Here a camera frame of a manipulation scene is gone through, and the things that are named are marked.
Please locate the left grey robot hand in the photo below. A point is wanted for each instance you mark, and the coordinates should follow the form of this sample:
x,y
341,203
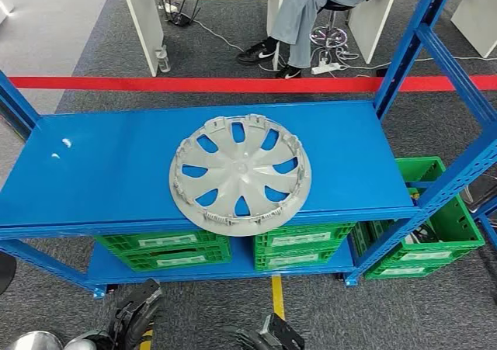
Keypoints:
x,y
140,301

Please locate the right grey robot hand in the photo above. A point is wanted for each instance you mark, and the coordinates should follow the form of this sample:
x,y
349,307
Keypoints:
x,y
279,337

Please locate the grey plastic wheel hubcap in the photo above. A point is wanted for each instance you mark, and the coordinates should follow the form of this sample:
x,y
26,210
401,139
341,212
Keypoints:
x,y
240,175

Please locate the blue metal shelf rack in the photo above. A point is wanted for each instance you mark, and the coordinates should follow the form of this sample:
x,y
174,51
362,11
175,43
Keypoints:
x,y
116,173
489,233

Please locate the green plastic crate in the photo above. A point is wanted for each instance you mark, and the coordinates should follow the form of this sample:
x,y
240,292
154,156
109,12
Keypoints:
x,y
326,252
116,242
136,260
461,229
372,274
338,232

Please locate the red floor tape line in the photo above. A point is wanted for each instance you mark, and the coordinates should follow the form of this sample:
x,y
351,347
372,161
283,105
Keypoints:
x,y
194,84

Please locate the clear plastic bottle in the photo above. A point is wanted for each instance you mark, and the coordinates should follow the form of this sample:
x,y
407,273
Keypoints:
x,y
163,59

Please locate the white power strip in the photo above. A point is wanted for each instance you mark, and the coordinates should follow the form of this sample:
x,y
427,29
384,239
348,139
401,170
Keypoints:
x,y
326,68

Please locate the white desk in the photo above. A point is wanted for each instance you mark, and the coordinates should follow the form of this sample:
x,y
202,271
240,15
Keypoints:
x,y
368,24
140,13

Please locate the black power adapter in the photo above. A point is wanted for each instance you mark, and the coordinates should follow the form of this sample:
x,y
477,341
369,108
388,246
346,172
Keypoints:
x,y
382,73

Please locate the person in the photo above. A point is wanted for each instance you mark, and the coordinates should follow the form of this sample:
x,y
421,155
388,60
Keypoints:
x,y
307,8

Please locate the black stool with chrome base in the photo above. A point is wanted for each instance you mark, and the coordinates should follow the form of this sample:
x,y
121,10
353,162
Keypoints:
x,y
335,7

